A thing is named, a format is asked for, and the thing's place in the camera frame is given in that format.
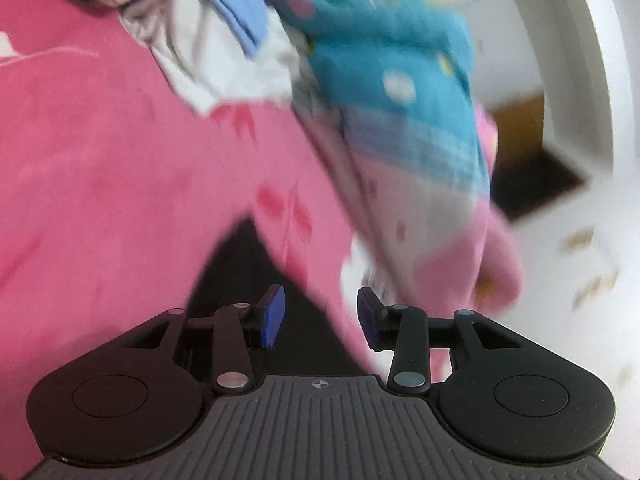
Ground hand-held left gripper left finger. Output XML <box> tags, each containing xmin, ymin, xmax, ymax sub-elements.
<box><xmin>122</xmin><ymin>284</ymin><xmax>287</xmax><ymax>396</ymax></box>

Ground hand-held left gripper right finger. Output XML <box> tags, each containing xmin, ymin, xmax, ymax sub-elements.
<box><xmin>356</xmin><ymin>287</ymin><xmax>521</xmax><ymax>396</ymax></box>

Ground yellow hanging wall item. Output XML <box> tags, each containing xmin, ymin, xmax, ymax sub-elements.
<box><xmin>557</xmin><ymin>227</ymin><xmax>596</xmax><ymax>251</ymax></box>

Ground light blue cloth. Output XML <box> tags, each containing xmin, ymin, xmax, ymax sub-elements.
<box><xmin>172</xmin><ymin>0</ymin><xmax>271</xmax><ymax>56</ymax></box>

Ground wooden door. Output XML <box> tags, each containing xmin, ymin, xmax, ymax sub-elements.
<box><xmin>487</xmin><ymin>92</ymin><xmax>591</xmax><ymax>221</ymax></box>

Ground crumpled white shirt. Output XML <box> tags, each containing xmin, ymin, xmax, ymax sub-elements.
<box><xmin>120</xmin><ymin>0</ymin><xmax>301</xmax><ymax>116</ymax></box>

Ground pink floral blanket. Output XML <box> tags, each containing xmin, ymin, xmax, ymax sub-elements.
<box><xmin>0</xmin><ymin>0</ymin><xmax>451</xmax><ymax>471</ymax></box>

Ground pink and blue quilt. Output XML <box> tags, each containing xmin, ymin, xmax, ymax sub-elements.
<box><xmin>255</xmin><ymin>0</ymin><xmax>523</xmax><ymax>311</ymax></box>

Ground black printed t-shirt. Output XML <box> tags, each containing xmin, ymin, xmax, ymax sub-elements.
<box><xmin>185</xmin><ymin>215</ymin><xmax>371</xmax><ymax>378</ymax></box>

